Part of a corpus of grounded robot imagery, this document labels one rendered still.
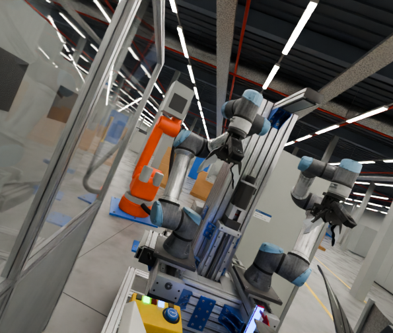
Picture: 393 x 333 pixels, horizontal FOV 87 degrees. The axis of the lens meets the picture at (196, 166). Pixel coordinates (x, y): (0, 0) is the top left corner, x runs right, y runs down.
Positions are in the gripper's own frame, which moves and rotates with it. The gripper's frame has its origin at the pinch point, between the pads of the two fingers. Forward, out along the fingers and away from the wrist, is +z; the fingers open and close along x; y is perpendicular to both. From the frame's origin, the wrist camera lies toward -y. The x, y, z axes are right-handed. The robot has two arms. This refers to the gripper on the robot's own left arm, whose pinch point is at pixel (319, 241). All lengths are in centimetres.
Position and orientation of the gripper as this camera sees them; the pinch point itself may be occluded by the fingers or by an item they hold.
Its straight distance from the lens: 102.2
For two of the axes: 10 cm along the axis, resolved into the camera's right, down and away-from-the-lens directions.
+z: -4.1, 9.1, 0.2
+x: -9.0, -4.0, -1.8
